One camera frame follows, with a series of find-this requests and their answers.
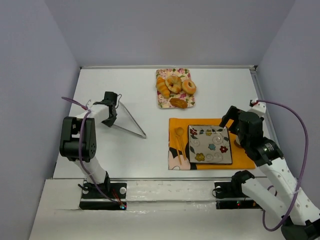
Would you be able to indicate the wooden spoon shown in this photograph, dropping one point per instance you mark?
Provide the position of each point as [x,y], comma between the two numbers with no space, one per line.
[179,134]

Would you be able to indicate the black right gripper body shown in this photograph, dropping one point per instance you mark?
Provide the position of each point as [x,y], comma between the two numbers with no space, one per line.
[230,117]

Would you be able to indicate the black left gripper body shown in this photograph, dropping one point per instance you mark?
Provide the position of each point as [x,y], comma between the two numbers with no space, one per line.
[111,109]

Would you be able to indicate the brown fried pastry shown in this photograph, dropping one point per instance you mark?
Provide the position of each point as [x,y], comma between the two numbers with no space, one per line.
[178,103]

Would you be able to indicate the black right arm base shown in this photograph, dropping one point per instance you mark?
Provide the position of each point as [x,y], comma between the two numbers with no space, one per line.
[237,197]

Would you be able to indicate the glazed ring donut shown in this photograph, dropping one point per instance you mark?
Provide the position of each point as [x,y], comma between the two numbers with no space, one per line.
[189,87]

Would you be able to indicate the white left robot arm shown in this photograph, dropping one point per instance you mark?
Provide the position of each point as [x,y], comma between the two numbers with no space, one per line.
[78,141]

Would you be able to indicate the small brown cup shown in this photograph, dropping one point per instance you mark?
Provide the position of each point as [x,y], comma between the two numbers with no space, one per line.
[237,144]

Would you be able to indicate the twisted pretzel bread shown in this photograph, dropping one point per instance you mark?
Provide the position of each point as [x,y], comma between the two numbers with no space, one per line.
[174,83]

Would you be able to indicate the floral rectangular tray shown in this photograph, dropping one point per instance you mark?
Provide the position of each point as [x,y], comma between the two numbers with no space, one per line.
[184,74]

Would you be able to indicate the stainless steel serving tongs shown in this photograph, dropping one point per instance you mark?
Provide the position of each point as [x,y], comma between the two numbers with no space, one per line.
[125,121]

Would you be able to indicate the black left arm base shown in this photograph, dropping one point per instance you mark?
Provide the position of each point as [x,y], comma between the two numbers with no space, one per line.
[112,200]

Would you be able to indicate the square flower-patterned plate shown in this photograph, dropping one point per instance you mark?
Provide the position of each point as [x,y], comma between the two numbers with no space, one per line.
[209,144]

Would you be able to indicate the wooden chopstick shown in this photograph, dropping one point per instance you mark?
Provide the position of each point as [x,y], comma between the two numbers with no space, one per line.
[177,149]

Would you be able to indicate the striped croissant bread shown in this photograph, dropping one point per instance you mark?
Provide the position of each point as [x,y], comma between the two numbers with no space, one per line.
[162,88]

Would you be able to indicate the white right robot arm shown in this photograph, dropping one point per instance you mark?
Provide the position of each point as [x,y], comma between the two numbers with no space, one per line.
[299,217]

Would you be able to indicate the orange cloth placemat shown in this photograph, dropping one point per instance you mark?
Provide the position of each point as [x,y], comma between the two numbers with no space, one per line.
[240,161]

